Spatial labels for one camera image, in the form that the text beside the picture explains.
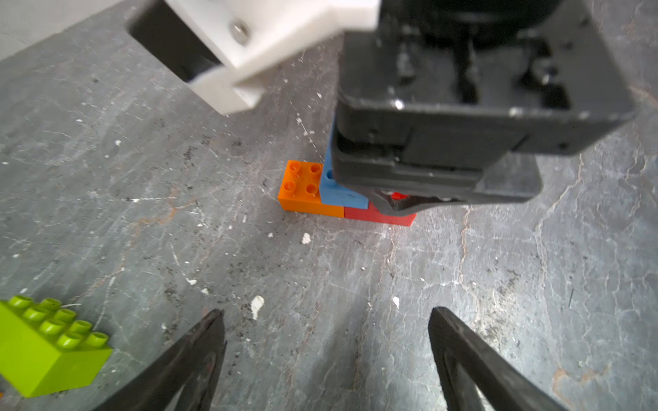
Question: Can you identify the blue lego brick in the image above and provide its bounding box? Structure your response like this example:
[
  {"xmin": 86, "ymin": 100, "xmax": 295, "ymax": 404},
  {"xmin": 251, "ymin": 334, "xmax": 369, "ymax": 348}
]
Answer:
[{"xmin": 320, "ymin": 124, "xmax": 369, "ymax": 210}]

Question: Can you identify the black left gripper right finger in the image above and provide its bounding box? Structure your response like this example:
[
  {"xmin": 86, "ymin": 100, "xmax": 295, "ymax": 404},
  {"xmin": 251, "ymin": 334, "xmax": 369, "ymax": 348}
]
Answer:
[{"xmin": 428, "ymin": 307, "xmax": 564, "ymax": 410}]

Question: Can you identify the red small lego brick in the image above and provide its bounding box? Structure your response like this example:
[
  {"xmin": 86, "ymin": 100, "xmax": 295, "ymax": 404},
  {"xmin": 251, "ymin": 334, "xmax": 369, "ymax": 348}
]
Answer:
[{"xmin": 344, "ymin": 203, "xmax": 416, "ymax": 227}]

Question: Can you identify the lime green lego brick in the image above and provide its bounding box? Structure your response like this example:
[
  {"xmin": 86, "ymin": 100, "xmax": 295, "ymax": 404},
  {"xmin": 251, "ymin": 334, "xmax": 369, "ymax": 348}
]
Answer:
[{"xmin": 1, "ymin": 295, "xmax": 113, "ymax": 398}]

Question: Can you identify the orange small lego brick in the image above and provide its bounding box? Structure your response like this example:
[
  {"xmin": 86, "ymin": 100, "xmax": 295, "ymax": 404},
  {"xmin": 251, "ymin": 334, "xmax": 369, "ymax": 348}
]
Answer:
[{"xmin": 278, "ymin": 160, "xmax": 344, "ymax": 219}]

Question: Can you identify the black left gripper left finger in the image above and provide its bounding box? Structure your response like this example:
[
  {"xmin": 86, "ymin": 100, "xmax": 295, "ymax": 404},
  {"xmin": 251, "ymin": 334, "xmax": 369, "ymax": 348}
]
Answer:
[{"xmin": 96, "ymin": 309, "xmax": 226, "ymax": 410}]

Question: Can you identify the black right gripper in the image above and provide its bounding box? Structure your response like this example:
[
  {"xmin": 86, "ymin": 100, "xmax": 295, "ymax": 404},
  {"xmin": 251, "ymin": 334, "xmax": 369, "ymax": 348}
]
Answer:
[{"xmin": 332, "ymin": 1, "xmax": 635, "ymax": 216}]

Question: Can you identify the red long lego brick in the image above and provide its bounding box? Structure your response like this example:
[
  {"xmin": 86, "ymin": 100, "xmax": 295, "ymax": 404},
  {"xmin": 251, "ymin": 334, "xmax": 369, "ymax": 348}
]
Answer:
[{"xmin": 391, "ymin": 192, "xmax": 408, "ymax": 200}]

